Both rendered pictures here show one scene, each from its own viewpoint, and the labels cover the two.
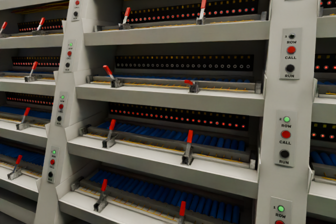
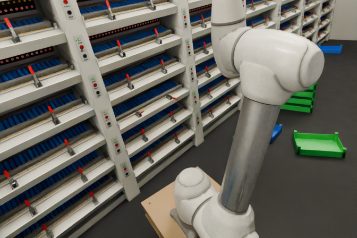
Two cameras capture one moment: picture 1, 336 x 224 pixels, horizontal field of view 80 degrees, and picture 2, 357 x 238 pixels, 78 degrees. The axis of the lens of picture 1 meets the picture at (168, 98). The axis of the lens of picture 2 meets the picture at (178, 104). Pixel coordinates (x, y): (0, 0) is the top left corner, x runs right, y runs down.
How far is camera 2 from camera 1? 1.37 m
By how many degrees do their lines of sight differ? 68
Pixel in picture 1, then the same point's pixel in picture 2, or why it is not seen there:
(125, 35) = (136, 90)
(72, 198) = (138, 171)
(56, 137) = (120, 159)
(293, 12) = (189, 61)
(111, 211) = (155, 158)
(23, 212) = (109, 207)
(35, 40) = (62, 126)
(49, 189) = (129, 179)
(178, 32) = (160, 79)
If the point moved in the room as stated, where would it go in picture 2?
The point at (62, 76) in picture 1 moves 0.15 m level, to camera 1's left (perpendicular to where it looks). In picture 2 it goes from (107, 132) to (88, 149)
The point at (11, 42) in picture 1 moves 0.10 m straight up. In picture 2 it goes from (26, 144) to (15, 125)
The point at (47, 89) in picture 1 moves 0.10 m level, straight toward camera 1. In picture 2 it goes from (97, 145) to (115, 141)
